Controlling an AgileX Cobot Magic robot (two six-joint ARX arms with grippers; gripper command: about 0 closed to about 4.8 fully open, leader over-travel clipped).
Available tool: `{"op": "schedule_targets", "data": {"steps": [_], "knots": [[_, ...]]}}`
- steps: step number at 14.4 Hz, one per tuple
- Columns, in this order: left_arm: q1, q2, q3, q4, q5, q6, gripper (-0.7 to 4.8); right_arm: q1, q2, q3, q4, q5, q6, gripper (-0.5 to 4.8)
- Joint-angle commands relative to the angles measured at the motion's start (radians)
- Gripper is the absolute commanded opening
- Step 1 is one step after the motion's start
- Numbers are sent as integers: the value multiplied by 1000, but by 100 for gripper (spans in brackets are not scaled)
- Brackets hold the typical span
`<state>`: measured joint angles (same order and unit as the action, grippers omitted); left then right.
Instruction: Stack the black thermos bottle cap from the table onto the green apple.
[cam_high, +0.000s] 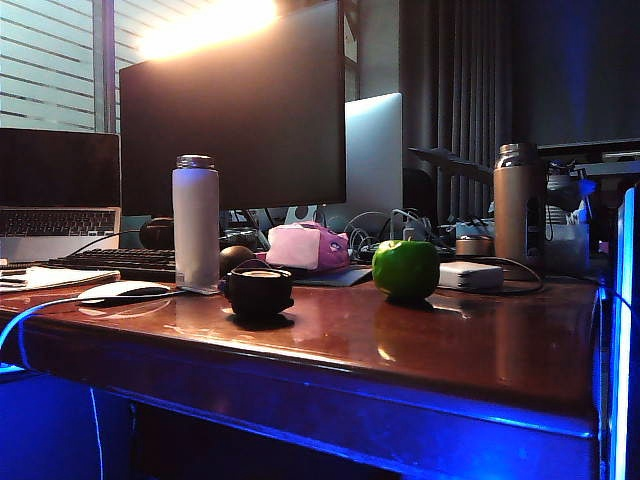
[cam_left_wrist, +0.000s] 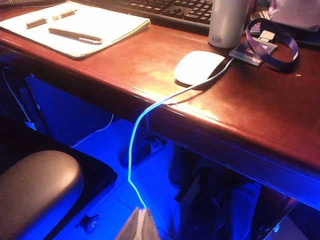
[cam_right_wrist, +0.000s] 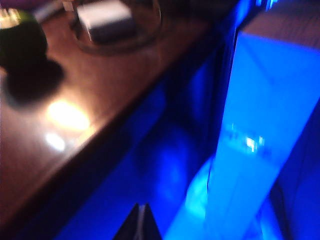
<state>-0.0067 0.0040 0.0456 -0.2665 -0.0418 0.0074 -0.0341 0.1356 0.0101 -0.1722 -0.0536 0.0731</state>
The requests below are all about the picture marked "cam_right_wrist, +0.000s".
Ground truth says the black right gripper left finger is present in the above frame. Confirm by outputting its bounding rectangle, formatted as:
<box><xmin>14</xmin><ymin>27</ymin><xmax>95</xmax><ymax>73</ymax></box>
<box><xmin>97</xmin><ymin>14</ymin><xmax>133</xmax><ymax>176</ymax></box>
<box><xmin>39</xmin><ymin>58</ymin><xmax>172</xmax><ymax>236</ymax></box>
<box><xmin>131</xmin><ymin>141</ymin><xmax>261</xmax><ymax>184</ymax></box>
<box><xmin>112</xmin><ymin>202</ymin><xmax>143</xmax><ymax>240</ymax></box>

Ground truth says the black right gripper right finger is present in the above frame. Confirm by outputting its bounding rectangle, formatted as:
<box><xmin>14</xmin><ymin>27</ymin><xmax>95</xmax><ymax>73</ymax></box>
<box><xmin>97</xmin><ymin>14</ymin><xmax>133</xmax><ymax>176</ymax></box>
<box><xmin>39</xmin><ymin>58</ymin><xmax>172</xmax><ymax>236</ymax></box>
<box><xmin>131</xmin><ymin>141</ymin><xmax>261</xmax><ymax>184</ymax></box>
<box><xmin>143</xmin><ymin>202</ymin><xmax>164</xmax><ymax>240</ymax></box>

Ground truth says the green apple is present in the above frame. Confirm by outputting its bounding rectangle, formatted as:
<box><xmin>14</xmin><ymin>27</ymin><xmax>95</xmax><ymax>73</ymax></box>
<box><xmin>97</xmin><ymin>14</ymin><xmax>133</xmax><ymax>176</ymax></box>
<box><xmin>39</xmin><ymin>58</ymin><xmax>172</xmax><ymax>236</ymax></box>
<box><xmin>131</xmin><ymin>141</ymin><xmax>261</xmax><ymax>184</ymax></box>
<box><xmin>0</xmin><ymin>8</ymin><xmax>49</xmax><ymax>72</ymax></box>

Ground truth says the blue lit vertical panel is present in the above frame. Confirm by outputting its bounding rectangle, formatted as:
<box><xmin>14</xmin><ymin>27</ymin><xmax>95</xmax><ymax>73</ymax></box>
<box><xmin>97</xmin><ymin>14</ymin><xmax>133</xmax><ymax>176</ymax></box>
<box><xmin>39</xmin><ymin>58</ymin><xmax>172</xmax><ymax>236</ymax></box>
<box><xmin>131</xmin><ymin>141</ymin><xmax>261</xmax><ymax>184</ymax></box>
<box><xmin>206</xmin><ymin>0</ymin><xmax>320</xmax><ymax>240</ymax></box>

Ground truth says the white power adapter brick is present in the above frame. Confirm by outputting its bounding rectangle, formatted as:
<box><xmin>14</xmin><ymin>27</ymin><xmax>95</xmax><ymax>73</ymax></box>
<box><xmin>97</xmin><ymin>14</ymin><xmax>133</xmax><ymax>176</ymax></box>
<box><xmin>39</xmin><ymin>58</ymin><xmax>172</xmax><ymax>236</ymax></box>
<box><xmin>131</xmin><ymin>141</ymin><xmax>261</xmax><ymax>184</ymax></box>
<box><xmin>74</xmin><ymin>1</ymin><xmax>135</xmax><ymax>46</ymax></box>

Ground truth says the black adapter cable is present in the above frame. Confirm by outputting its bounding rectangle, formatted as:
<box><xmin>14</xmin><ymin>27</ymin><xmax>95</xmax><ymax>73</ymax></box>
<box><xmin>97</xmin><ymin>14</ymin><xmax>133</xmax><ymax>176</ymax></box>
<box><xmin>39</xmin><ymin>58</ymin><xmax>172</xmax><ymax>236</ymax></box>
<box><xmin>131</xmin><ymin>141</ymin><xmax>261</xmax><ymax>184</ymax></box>
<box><xmin>71</xmin><ymin>0</ymin><xmax>164</xmax><ymax>55</ymax></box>

